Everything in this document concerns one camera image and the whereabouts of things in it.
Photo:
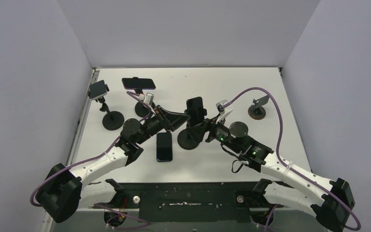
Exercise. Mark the grey smartphone on left stand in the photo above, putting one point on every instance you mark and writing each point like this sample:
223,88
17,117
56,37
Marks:
97,90

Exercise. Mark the aluminium table frame rail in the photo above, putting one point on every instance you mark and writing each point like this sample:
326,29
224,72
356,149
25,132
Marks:
81,119

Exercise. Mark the black round-base stand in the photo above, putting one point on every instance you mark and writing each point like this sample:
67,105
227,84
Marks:
185,141
113,120
141,109

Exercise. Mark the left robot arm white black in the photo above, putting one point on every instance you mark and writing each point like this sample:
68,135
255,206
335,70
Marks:
68,188

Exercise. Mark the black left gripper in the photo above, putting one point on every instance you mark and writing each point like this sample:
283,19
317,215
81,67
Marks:
173,120

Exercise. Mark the black smartphone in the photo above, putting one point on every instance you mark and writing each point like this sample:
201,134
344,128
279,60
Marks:
164,152
196,111

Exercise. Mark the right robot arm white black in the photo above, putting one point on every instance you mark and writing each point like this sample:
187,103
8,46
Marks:
330,201

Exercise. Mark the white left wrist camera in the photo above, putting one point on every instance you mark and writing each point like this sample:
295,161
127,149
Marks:
149,100

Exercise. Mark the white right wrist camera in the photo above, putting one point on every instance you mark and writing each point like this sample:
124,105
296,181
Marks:
224,108

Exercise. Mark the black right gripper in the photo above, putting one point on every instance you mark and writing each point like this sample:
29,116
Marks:
208,129

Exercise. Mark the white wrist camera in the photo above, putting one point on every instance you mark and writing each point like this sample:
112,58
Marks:
224,108
149,100

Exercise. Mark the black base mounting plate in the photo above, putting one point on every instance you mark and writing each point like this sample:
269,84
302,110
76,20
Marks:
191,202

